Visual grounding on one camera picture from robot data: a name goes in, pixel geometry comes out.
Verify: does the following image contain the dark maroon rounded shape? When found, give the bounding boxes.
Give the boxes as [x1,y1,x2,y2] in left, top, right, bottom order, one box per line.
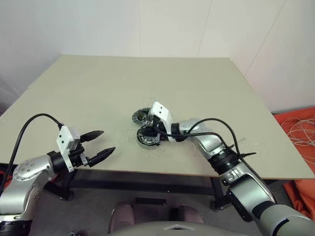
[169,205,205,225]
[109,201,136,233]

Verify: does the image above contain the black spoked rotor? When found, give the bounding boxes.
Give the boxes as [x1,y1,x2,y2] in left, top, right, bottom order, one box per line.
[136,124,162,148]

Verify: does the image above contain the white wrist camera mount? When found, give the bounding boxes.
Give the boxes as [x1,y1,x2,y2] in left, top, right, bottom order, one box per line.
[148,100,178,143]
[56,125,81,172]

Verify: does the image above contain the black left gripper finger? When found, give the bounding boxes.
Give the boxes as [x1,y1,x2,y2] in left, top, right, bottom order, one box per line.
[80,130,104,144]
[88,147,116,168]

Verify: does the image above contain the black zip tie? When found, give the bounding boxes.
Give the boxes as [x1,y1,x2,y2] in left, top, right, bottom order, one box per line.
[222,144,257,163]

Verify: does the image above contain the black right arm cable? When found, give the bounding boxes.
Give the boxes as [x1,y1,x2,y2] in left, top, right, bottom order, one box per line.
[167,118,247,164]

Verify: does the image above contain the orange fabric bag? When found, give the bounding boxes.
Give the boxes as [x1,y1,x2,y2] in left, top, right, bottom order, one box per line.
[272,105,315,222]

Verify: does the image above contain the gray robot torso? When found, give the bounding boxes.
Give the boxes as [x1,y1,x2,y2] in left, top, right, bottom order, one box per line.
[108,220,266,236]

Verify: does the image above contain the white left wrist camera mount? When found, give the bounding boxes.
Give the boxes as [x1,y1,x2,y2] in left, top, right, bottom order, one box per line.
[56,125,81,172]

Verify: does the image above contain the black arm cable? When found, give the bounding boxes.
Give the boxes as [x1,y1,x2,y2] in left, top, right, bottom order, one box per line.
[167,118,247,164]
[0,113,65,197]

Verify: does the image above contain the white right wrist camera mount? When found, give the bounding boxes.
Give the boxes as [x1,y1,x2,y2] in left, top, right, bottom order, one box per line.
[148,100,178,143]

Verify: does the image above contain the white cord bundle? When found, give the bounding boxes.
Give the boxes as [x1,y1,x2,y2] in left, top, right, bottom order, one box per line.
[280,116,315,148]

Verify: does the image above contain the black table frame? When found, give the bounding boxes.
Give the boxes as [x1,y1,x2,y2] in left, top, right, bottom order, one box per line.
[44,169,229,211]

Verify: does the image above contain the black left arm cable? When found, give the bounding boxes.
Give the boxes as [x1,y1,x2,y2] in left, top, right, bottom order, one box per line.
[0,113,65,197]

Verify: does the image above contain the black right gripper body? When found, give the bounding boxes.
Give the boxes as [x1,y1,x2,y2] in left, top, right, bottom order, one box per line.
[148,116,170,141]

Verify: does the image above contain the black flat bar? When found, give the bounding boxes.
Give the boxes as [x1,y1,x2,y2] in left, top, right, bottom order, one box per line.
[135,197,166,206]

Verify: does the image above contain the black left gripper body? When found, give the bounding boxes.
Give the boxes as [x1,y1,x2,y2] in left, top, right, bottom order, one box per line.
[68,142,91,170]

